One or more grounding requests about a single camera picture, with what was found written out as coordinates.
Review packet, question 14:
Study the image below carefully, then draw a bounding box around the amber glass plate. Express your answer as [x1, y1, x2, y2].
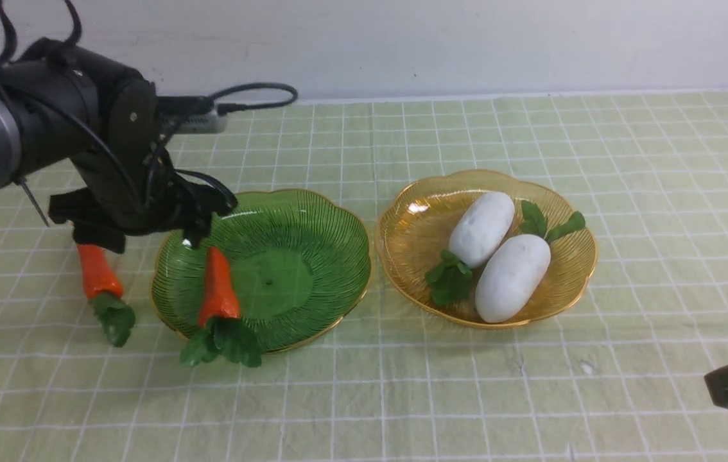
[375, 169, 598, 330]

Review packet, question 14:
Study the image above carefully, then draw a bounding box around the black camera cable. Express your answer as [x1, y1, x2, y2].
[210, 82, 299, 115]

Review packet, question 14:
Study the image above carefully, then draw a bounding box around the orange toy carrot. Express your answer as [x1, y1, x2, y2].
[179, 246, 263, 368]
[76, 244, 136, 348]

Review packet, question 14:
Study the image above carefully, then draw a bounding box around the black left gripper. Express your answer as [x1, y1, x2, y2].
[48, 151, 238, 254]

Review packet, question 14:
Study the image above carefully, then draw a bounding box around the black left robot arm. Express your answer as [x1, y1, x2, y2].
[0, 38, 238, 254]

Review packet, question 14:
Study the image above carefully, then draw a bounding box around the green checkered tablecloth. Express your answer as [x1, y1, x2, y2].
[0, 91, 728, 461]

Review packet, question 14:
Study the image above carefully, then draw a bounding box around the white toy radish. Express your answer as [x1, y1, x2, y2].
[474, 201, 586, 323]
[425, 192, 516, 307]

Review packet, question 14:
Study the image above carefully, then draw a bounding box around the green glass plate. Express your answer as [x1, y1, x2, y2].
[151, 188, 373, 354]

